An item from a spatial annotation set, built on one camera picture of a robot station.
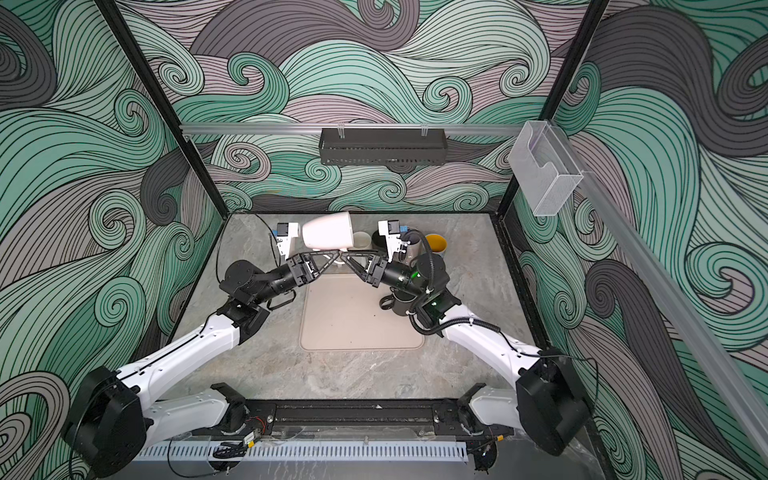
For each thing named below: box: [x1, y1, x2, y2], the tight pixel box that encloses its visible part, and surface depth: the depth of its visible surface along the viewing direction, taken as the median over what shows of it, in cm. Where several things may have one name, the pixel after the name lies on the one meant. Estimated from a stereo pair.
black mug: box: [379, 287, 418, 316], surface depth 88 cm
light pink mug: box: [302, 212, 354, 250], surface depth 63 cm
